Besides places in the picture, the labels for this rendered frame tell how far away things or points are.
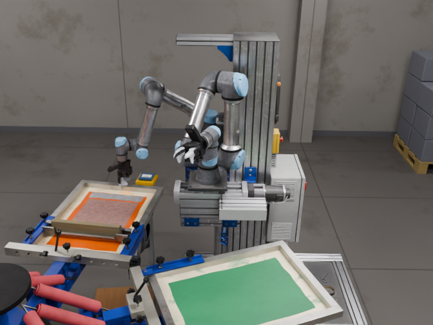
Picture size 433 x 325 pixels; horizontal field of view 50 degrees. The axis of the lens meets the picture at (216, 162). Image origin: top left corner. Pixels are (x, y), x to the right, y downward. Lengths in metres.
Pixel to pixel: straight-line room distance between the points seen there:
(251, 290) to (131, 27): 4.50
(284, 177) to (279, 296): 0.78
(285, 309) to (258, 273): 0.28
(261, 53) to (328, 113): 4.13
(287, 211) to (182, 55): 3.72
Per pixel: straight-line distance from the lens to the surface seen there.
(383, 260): 4.38
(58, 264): 2.50
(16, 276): 2.02
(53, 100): 6.77
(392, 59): 6.64
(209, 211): 2.72
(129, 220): 2.91
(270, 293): 2.38
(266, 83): 2.61
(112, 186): 3.24
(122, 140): 3.05
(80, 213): 3.03
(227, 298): 2.34
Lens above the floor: 2.53
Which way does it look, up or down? 26 degrees down
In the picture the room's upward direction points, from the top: 1 degrees clockwise
